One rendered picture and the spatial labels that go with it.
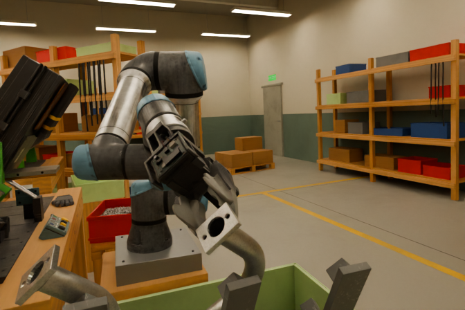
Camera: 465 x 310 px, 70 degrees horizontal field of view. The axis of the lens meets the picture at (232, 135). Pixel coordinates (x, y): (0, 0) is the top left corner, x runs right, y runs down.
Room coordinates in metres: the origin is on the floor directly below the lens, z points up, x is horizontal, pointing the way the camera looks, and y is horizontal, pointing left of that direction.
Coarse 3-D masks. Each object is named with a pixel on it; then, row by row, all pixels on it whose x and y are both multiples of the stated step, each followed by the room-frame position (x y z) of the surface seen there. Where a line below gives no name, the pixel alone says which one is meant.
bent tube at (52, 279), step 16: (48, 256) 0.36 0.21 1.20; (32, 272) 0.37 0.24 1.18; (48, 272) 0.34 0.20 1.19; (64, 272) 0.37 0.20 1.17; (32, 288) 0.34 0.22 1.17; (48, 288) 0.35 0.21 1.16; (64, 288) 0.36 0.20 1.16; (80, 288) 0.37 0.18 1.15; (96, 288) 0.39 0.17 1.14; (112, 304) 0.40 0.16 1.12
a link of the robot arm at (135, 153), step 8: (136, 144) 0.69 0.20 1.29; (128, 152) 0.66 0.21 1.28; (136, 152) 0.66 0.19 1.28; (144, 152) 0.66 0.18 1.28; (128, 160) 0.65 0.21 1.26; (136, 160) 0.66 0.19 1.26; (144, 160) 0.66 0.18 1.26; (128, 168) 0.65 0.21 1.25; (136, 168) 0.66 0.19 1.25; (144, 168) 0.66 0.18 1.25; (128, 176) 0.66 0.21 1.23; (136, 176) 0.67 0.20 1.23; (144, 176) 0.67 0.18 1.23; (152, 176) 0.67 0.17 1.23; (152, 184) 0.69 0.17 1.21
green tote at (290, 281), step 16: (272, 272) 0.79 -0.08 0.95; (288, 272) 0.80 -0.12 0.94; (304, 272) 0.77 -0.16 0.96; (192, 288) 0.72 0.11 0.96; (208, 288) 0.74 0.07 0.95; (272, 288) 0.79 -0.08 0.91; (288, 288) 0.80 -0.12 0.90; (304, 288) 0.76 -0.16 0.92; (320, 288) 0.70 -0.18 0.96; (128, 304) 0.68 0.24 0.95; (144, 304) 0.69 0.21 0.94; (160, 304) 0.70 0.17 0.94; (176, 304) 0.71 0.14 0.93; (192, 304) 0.72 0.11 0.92; (208, 304) 0.73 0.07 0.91; (256, 304) 0.77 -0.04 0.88; (272, 304) 0.79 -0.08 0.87; (288, 304) 0.80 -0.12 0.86; (320, 304) 0.70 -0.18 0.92
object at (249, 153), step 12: (240, 144) 7.87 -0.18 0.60; (252, 144) 7.91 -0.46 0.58; (216, 156) 7.76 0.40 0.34; (228, 156) 7.23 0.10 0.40; (240, 156) 7.27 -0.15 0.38; (252, 156) 7.48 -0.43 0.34; (264, 156) 7.61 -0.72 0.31; (228, 168) 7.29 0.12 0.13; (252, 168) 7.40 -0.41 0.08; (264, 168) 7.68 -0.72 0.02
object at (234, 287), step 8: (224, 280) 0.42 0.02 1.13; (232, 280) 0.42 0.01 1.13; (240, 280) 0.40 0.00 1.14; (248, 280) 0.40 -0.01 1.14; (256, 280) 0.40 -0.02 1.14; (224, 288) 0.41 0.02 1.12; (232, 288) 0.39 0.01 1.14; (240, 288) 0.39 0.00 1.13; (248, 288) 0.40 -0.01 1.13; (256, 288) 0.41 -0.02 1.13; (224, 296) 0.40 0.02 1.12; (232, 296) 0.39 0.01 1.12; (240, 296) 0.40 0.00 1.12; (248, 296) 0.41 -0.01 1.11; (256, 296) 0.41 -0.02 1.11; (224, 304) 0.40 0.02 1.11; (232, 304) 0.40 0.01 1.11; (240, 304) 0.41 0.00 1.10; (248, 304) 0.41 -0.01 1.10
